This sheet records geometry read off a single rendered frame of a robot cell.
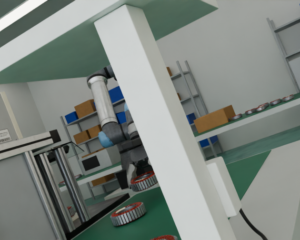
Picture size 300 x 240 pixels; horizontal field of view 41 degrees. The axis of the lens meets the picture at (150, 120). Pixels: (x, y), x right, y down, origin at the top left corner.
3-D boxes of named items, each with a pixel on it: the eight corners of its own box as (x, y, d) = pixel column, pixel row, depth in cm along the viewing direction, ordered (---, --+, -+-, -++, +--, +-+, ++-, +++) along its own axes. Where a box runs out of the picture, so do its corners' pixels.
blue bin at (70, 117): (78, 121, 930) (75, 113, 930) (87, 116, 917) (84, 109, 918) (67, 124, 893) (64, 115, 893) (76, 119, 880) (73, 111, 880)
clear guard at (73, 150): (44, 168, 182) (39, 155, 182) (84, 151, 172) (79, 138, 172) (-11, 189, 152) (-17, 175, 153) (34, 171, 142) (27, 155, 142)
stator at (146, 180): (138, 185, 153) (134, 175, 153) (164, 175, 150) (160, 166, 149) (128, 195, 143) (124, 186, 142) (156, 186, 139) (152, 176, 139)
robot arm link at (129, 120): (144, 105, 168) (139, 95, 161) (148, 128, 163) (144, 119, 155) (126, 110, 169) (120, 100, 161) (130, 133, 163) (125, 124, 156)
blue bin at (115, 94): (117, 103, 880) (113, 91, 881) (134, 95, 863) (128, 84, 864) (108, 105, 842) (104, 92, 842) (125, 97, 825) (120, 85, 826)
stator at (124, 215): (154, 209, 126) (149, 198, 126) (130, 225, 118) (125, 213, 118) (131, 214, 133) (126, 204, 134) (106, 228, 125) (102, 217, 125)
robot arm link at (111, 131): (76, 60, 192) (97, 142, 164) (97, 51, 191) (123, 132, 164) (85, 75, 201) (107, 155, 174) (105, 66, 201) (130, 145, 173)
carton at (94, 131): (100, 135, 911) (97, 126, 911) (110, 131, 899) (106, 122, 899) (91, 138, 874) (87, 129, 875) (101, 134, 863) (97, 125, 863)
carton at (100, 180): (102, 181, 927) (99, 174, 927) (115, 176, 911) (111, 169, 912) (93, 186, 891) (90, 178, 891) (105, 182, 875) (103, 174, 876)
